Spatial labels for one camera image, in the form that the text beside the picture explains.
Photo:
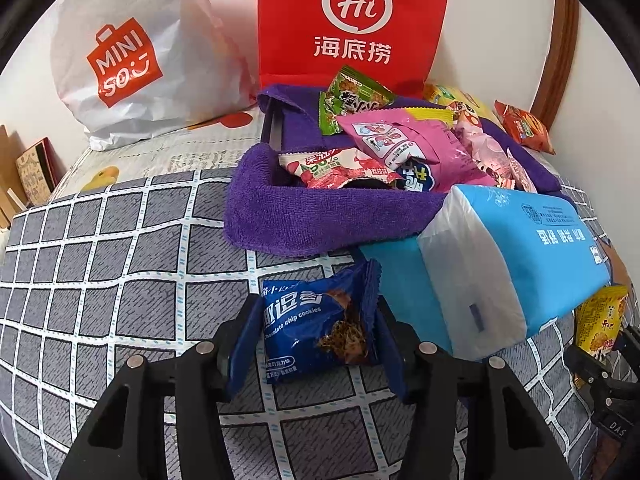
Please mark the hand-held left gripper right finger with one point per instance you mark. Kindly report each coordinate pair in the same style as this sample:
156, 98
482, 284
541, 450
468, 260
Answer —
392, 355

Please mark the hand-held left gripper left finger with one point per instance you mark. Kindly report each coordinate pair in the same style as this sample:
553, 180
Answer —
242, 350

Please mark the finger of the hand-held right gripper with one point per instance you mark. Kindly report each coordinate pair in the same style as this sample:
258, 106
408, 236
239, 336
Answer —
629, 342
587, 367

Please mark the yellow snack packet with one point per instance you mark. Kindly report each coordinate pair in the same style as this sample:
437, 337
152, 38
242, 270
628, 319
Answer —
600, 320

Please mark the blue cookie packet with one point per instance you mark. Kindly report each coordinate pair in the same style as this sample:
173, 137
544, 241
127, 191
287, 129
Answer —
310, 325

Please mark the purple cloth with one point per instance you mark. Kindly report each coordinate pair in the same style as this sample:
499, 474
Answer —
300, 220

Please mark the red and pink snack packet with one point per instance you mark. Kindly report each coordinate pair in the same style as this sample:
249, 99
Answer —
340, 170

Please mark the magenta snack packet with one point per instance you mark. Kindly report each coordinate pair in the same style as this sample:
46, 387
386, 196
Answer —
415, 145

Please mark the yellow-green snack packet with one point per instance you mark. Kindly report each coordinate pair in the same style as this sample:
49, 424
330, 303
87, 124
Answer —
430, 114

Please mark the green snack packet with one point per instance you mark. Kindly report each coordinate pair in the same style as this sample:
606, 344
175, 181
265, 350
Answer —
350, 100

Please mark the blue tissue pack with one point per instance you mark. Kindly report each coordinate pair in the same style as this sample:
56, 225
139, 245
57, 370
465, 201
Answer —
510, 260

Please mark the grey checked blanket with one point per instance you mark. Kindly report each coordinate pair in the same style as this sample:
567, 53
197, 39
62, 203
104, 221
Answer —
125, 285

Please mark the printed bed sheet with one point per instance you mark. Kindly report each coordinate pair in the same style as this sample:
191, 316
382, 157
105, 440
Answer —
175, 160

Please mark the orange chip bag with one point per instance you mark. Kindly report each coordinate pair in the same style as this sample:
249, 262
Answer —
525, 127

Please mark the yellow chip bag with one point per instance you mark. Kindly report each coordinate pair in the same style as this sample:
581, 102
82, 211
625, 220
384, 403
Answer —
445, 95

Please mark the printed cardboard box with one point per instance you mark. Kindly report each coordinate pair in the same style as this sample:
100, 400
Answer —
35, 172

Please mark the white plastic bag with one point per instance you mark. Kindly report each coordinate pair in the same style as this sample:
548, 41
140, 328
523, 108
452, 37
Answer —
165, 85

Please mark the red paper bag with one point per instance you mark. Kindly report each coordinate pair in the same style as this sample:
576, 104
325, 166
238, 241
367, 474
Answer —
290, 35

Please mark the brown wooden door frame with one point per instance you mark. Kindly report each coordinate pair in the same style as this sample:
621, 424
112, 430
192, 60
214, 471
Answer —
557, 50

